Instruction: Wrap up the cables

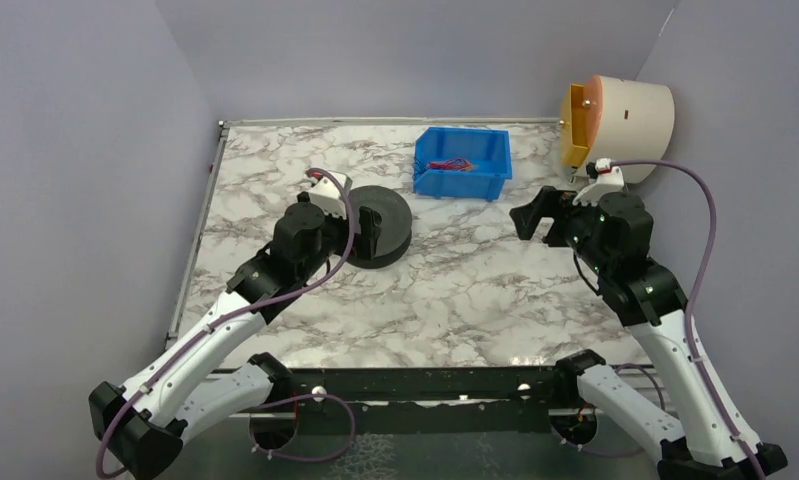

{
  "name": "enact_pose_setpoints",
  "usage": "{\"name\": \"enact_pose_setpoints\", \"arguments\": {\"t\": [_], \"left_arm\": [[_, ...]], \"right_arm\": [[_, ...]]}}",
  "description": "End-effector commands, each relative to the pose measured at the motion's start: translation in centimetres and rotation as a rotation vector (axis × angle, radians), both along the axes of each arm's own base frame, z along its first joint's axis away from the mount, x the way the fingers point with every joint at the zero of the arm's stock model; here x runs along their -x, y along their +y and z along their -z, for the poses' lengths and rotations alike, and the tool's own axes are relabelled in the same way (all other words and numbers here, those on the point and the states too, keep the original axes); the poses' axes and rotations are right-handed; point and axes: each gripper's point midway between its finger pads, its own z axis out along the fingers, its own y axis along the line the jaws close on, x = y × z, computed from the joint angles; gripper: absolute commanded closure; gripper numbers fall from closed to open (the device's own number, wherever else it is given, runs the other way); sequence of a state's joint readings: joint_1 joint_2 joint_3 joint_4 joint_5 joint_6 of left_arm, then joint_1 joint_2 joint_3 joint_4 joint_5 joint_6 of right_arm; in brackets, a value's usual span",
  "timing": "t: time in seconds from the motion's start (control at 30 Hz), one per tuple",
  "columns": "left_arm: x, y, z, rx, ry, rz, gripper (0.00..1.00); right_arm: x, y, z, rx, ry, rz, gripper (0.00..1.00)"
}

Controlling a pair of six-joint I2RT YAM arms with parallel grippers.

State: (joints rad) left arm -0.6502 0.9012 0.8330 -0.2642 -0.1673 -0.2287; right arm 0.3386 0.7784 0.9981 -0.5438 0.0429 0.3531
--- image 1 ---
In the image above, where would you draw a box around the blue plastic bin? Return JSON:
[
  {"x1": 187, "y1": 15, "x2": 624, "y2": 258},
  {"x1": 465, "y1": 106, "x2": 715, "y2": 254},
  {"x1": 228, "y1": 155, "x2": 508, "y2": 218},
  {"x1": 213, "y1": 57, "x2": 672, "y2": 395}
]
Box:
[{"x1": 412, "y1": 127, "x2": 512, "y2": 202}]

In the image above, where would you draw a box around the red cable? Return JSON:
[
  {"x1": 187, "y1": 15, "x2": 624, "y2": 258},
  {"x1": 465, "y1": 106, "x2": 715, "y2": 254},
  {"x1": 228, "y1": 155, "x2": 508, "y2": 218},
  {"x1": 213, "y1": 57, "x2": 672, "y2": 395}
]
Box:
[{"x1": 426, "y1": 157, "x2": 476, "y2": 174}]

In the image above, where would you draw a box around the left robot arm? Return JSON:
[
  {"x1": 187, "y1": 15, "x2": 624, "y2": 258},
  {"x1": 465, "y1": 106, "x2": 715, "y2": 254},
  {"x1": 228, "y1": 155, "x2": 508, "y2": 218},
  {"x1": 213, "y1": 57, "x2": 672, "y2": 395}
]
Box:
[{"x1": 88, "y1": 201, "x2": 383, "y2": 479}]

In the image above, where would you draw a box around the cream cylinder with orange face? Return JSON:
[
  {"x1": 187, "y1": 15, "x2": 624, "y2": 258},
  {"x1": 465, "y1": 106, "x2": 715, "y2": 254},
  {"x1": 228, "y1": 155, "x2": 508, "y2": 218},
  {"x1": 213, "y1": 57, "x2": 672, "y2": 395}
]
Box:
[{"x1": 557, "y1": 75, "x2": 675, "y2": 183}]

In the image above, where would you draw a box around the black cable spool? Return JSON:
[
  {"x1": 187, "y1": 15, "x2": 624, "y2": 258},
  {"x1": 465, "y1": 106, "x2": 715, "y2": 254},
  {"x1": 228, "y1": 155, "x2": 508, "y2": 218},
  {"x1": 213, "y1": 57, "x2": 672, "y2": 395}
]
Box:
[{"x1": 348, "y1": 185, "x2": 413, "y2": 270}]

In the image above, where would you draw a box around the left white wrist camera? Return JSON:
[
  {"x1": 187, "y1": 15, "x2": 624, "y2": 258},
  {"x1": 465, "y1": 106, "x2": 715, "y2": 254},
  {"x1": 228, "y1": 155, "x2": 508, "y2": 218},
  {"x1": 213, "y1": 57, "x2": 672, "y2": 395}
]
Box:
[{"x1": 306, "y1": 172, "x2": 347, "y2": 219}]

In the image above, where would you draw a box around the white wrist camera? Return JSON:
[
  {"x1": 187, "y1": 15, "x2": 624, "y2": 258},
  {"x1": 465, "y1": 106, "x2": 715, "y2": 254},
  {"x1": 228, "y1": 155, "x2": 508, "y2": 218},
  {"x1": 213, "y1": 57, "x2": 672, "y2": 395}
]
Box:
[
  {"x1": 306, "y1": 172, "x2": 347, "y2": 219},
  {"x1": 573, "y1": 158, "x2": 625, "y2": 206}
]

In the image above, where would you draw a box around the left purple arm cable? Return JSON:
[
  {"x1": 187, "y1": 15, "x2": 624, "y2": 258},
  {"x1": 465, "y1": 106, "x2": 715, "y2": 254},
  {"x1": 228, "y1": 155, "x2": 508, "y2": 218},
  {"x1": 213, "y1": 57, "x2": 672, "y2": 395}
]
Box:
[{"x1": 94, "y1": 168, "x2": 359, "y2": 480}]

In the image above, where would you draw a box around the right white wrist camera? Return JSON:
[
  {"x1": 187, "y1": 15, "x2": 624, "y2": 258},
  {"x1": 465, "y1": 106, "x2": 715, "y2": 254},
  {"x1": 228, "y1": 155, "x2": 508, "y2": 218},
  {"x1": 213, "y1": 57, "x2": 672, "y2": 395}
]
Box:
[{"x1": 573, "y1": 158, "x2": 625, "y2": 206}]

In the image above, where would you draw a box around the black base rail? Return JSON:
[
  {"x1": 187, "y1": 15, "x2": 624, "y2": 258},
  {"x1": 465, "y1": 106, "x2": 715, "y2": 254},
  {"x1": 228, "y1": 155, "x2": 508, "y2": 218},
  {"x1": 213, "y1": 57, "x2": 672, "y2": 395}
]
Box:
[{"x1": 206, "y1": 365, "x2": 645, "y2": 437}]

